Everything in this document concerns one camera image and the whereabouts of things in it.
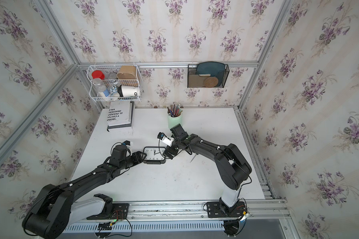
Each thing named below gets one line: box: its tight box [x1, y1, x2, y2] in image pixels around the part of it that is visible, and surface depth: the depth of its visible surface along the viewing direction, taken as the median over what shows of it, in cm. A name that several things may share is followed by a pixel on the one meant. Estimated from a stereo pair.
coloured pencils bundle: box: [167, 104, 183, 118], surface depth 103 cm
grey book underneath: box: [106, 101, 135, 132], surface depth 106 cm
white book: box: [106, 100, 133, 127], surface depth 108 cm
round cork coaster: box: [203, 76, 219, 88], surface depth 99 cm
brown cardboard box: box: [116, 65, 137, 80], surface depth 93 cm
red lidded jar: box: [91, 70, 105, 80], surface depth 94 cm
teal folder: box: [195, 61, 225, 87], surface depth 95 cm
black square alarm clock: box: [142, 146, 167, 165], surface depth 91 cm
